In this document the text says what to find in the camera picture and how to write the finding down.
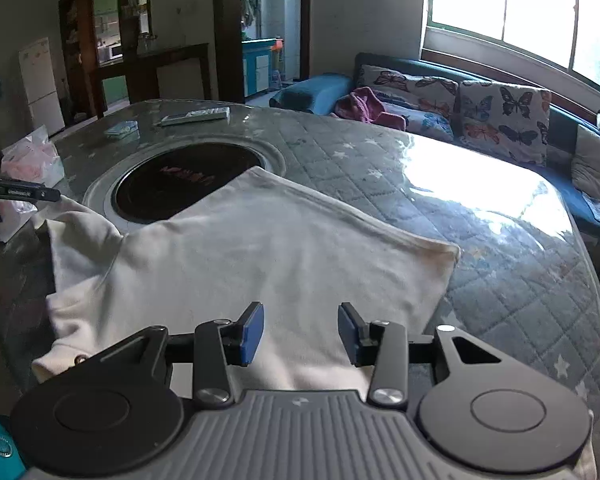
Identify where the grey remote control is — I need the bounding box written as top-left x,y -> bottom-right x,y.
157,106 -> 230,127

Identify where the upright butterfly pillow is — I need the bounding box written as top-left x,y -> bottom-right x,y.
457,80 -> 552,166

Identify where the cream white garment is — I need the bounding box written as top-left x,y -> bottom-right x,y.
17,168 -> 596,479

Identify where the pink crumpled garment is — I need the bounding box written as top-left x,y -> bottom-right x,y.
332,87 -> 406,131

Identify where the small blue packet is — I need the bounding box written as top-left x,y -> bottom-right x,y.
104,120 -> 138,139

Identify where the dark wooden sideboard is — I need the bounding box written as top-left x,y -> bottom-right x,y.
88,42 -> 212,119

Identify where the blue children's cabinet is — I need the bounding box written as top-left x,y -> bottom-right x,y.
242,38 -> 284,98

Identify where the black round induction cooker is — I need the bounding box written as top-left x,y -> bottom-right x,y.
111,142 -> 263,224

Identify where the flat butterfly pillow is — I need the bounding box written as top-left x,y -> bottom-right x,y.
358,64 -> 458,142

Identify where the plastic bag with pink contents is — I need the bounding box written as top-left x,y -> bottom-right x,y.
0,126 -> 65,243

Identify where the blue corner sofa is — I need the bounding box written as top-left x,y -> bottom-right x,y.
268,52 -> 600,261

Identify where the window with frame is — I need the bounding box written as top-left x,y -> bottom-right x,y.
421,0 -> 600,97

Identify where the white refrigerator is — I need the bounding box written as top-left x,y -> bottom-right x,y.
18,38 -> 65,134

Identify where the grey cushion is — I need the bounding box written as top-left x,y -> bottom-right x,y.
571,126 -> 600,200

